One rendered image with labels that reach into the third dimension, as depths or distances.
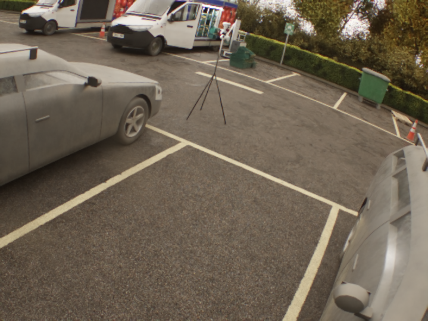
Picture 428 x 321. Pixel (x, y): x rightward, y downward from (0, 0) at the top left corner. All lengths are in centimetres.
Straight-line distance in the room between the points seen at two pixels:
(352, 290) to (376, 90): 1256
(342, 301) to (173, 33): 1080
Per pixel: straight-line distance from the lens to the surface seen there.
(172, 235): 323
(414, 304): 159
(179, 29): 1153
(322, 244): 374
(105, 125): 411
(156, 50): 1173
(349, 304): 149
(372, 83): 1372
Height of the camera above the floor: 203
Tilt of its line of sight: 25 degrees down
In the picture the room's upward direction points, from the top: 14 degrees clockwise
